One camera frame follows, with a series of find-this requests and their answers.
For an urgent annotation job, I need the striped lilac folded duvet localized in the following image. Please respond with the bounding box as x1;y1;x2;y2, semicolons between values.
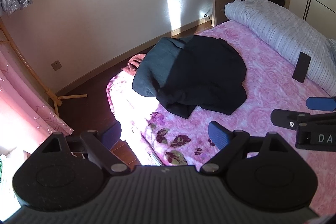
224;0;335;97

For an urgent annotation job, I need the pink curtain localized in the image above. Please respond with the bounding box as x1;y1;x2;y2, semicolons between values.
1;46;73;153

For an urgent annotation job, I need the wall power socket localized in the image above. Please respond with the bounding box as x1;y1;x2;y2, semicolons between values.
51;60;62;71

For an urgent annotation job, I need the black zip sweater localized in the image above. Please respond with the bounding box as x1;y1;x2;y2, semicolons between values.
132;35;247;119

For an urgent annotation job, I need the pink rose bed blanket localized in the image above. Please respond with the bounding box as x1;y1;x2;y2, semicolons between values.
105;19;336;219

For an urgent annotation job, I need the wooden coat rack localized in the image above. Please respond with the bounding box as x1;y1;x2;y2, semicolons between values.
1;20;88;116

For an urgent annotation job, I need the black smartphone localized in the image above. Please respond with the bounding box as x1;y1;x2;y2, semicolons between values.
292;52;311;84

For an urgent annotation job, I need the pink towel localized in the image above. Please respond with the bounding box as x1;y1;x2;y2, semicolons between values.
122;53;146;77

